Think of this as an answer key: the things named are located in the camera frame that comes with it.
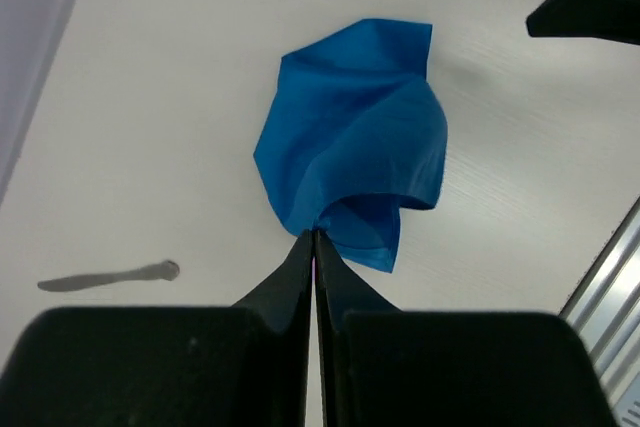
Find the aluminium front rail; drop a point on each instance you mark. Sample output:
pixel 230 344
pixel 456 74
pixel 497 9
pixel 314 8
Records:
pixel 604 311

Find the silver table knife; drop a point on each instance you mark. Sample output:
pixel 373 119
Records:
pixel 166 270

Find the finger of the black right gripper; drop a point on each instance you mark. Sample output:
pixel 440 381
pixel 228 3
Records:
pixel 613 20

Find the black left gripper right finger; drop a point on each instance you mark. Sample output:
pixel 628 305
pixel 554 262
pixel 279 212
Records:
pixel 383 366

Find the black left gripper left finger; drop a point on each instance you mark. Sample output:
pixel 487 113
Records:
pixel 241 365

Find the blue cloth napkin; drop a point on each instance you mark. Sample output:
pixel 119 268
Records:
pixel 354 135

